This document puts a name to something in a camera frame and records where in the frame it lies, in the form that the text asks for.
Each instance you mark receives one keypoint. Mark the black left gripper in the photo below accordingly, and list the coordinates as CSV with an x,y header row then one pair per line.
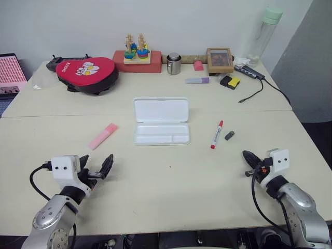
x,y
89,177

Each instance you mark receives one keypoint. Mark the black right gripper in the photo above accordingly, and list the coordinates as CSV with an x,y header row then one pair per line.
x,y
262,167

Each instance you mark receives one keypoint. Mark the pink highlighter pen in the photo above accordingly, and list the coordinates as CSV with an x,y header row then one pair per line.
x,y
102,137

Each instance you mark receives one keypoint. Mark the red whiteboard marker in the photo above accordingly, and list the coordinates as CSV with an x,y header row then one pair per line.
x,y
216,135

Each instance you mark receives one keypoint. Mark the white plastic pencil case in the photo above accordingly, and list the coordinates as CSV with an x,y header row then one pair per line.
x,y
160,122

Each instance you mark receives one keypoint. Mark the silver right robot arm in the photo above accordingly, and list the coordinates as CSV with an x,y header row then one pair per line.
x,y
301,205

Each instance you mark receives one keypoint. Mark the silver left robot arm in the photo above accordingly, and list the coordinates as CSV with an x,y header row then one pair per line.
x,y
49,212

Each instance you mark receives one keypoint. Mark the yellow black board eraser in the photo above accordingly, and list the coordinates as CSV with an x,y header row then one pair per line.
x,y
234,83

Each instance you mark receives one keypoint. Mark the black block eraser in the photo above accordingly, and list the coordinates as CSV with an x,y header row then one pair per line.
x,y
224,81

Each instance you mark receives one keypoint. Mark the grey usb hub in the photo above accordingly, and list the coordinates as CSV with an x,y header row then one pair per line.
x,y
250,71

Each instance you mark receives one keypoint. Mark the red boxing pad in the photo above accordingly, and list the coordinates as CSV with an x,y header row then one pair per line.
x,y
85,74

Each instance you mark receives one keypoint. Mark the purple highlighter pen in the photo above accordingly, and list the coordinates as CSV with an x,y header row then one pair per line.
x,y
197,80

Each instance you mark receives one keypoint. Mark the small clear plastic bag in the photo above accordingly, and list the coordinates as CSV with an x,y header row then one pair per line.
x,y
37,86

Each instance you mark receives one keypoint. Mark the crumpled white tissue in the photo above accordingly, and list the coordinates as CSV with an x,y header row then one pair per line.
x,y
242,61

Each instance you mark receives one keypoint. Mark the red brick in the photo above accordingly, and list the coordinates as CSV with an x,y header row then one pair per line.
x,y
140,68

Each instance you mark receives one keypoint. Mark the black remote controller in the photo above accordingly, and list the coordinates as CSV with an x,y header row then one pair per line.
x,y
52,64

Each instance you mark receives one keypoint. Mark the wooden colourful stacking toy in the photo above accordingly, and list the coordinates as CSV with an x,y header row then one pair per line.
x,y
137,55

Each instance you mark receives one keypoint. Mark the wooden log stick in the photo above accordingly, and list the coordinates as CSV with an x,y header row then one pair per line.
x,y
192,58

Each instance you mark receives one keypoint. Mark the clear bottle green lid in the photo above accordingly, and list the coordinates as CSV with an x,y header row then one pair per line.
x,y
262,39

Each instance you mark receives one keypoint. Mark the stainless steel cup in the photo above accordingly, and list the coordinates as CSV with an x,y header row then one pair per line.
x,y
173,66

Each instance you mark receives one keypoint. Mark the pink perforated tray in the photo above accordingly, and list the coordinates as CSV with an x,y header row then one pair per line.
x,y
10,70

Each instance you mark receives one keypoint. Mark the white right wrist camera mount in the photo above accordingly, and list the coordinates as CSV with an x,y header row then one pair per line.
x,y
278,162

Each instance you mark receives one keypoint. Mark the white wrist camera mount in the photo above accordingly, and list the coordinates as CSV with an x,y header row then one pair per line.
x,y
278,162
63,168

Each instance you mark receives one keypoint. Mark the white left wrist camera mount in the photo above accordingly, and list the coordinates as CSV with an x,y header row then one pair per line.
x,y
63,168

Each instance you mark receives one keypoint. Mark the wooden picture frame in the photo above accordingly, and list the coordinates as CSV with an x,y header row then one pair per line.
x,y
220,68

